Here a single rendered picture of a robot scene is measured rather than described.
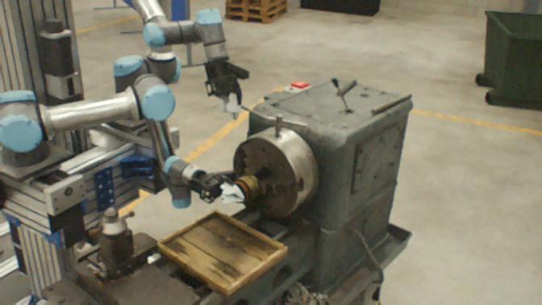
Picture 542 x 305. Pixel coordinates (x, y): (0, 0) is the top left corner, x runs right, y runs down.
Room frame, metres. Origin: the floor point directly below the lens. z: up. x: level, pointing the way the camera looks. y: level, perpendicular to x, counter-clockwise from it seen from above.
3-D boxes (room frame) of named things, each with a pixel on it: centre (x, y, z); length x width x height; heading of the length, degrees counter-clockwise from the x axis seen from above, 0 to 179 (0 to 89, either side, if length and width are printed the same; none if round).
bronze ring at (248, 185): (1.52, 0.07, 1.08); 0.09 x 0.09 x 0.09; 51
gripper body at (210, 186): (1.53, 0.20, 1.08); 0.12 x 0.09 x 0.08; 50
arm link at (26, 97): (1.53, 0.82, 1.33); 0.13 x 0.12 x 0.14; 26
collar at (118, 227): (1.20, 0.43, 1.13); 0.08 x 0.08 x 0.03
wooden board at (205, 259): (1.43, 0.15, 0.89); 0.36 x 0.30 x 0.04; 51
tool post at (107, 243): (1.20, 0.43, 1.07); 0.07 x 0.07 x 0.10; 51
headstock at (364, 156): (1.96, -0.26, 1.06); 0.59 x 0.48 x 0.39; 141
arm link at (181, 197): (1.65, 0.33, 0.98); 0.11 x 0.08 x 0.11; 26
